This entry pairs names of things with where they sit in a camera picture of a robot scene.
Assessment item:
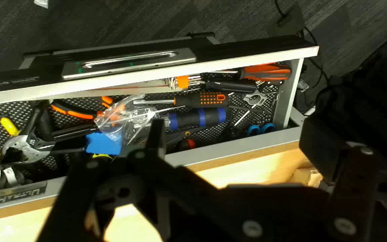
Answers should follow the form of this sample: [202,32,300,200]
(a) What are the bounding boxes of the wooden top tool cabinet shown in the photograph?
[0,125,325,242]

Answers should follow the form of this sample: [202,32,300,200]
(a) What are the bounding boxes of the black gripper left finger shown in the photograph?
[37,119,170,242]

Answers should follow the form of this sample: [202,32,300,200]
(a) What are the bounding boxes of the tool drawer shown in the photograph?
[0,33,321,226]

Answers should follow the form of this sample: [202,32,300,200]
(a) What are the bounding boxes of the blue tape block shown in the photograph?
[84,132,122,156]

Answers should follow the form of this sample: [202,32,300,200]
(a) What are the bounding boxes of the clear plastic bag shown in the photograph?
[94,95,169,144]

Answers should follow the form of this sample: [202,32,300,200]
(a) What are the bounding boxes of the blue black handled screwdriver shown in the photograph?
[167,107,228,132]

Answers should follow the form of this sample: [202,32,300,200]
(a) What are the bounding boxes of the orange handled tool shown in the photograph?
[240,64,291,82]

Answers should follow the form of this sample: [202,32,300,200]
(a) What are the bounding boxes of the silver metal wrench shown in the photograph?
[235,90,267,126]

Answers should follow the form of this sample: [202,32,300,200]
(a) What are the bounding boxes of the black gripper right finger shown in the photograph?
[299,115,387,242]

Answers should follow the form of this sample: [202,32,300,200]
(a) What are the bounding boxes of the yellow handled pliers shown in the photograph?
[0,117,52,163]

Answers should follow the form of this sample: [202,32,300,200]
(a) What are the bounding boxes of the orange handled pliers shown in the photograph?
[49,95,115,121]

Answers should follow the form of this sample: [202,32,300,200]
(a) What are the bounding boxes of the orange black bit screwdriver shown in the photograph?
[134,91,228,107]

